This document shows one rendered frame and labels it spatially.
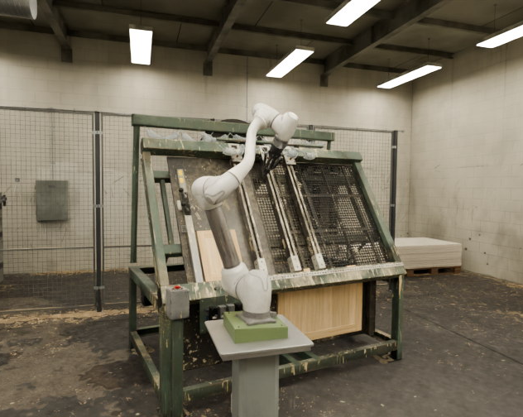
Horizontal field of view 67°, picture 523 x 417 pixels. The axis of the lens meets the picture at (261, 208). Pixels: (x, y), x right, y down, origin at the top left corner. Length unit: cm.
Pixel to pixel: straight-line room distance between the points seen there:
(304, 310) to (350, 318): 52
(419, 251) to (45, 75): 729
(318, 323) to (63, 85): 621
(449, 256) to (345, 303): 461
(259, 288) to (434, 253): 596
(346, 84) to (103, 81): 496
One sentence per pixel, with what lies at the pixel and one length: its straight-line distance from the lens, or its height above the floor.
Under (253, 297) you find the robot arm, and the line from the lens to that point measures 219.
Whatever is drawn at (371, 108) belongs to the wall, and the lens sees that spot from 940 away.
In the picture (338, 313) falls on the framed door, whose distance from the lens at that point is 371.
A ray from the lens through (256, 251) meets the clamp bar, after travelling 301.
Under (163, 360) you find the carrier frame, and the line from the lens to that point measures 285.
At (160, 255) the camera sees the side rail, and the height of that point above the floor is 109.
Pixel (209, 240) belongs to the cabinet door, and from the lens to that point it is 298.
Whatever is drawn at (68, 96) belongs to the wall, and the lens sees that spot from 804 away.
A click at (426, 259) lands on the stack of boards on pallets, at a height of 30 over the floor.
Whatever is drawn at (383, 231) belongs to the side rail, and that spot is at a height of 117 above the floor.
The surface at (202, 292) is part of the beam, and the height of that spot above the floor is 84.
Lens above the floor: 156
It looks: 3 degrees down
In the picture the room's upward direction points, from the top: 1 degrees clockwise
